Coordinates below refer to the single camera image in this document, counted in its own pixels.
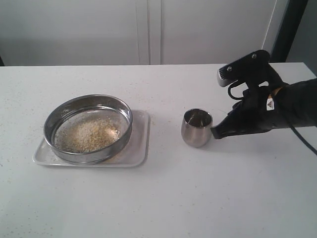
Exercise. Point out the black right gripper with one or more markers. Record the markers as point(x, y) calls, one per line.
point(252, 79)

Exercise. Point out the stainless steel cup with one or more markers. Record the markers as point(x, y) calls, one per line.
point(196, 127)

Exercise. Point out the beige sand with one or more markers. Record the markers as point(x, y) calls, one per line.
point(86, 135)

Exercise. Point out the round steel mesh sieve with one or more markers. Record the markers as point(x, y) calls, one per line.
point(90, 106)

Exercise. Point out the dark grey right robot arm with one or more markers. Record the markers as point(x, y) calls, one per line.
point(293, 105)

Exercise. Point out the white rectangular plastic tray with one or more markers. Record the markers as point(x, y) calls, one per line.
point(132, 155)

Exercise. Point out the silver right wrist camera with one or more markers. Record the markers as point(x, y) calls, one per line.
point(222, 80)

